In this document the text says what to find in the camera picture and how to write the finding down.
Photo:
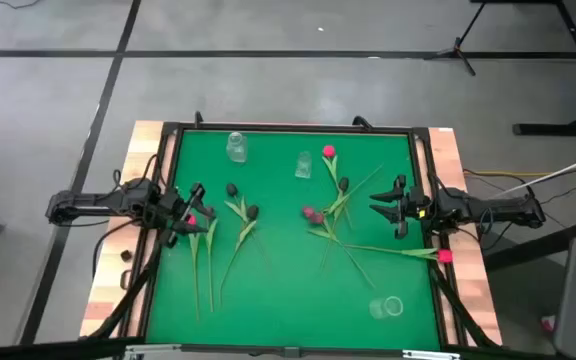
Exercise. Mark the wide cut-glass vase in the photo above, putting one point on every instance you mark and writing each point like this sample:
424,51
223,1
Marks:
236,152

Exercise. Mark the black tripod stand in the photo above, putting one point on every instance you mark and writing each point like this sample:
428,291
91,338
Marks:
455,50

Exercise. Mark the black desk leg frame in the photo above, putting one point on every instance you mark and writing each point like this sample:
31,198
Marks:
558,129

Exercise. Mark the green table mat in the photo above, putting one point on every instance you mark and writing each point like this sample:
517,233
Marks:
278,300

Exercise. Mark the black frame clamp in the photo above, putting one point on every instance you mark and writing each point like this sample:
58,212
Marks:
362,121
198,119

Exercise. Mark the silver metal bracket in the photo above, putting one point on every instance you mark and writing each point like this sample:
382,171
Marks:
150,347
430,355

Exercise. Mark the small pink object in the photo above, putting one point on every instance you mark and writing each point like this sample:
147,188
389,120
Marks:
548,324

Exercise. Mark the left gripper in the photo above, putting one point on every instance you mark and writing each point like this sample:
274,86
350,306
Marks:
173,210

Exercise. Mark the black aluminium rig frame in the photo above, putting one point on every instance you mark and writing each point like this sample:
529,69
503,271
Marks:
268,126

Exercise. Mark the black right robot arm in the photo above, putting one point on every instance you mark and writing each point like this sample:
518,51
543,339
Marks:
493,210

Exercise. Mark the bright pink artificial tulip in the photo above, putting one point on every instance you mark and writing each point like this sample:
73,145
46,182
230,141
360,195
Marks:
444,256
191,220
329,151

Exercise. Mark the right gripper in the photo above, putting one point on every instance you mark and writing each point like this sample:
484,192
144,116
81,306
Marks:
412,206

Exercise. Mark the round clear glass vase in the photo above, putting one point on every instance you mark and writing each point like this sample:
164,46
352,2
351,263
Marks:
380,309

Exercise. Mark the narrow glass bottle vase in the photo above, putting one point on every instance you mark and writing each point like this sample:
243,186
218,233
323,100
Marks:
303,170

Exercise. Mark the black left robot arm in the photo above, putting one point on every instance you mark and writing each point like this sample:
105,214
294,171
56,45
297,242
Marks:
83,202

